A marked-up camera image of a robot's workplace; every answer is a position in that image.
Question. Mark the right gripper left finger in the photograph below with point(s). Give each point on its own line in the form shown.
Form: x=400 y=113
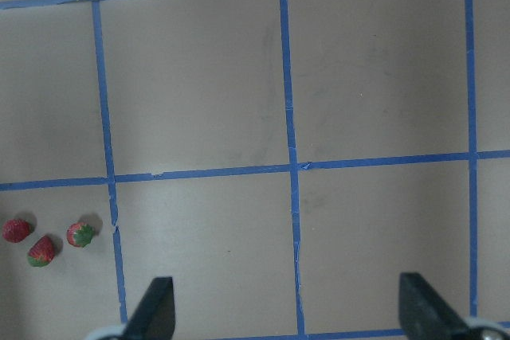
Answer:
x=154 y=317

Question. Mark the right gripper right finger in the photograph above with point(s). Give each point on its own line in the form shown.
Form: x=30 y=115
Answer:
x=424 y=314

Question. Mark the red strawberry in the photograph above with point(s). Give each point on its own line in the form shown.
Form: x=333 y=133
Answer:
x=16 y=230
x=80 y=234
x=42 y=253

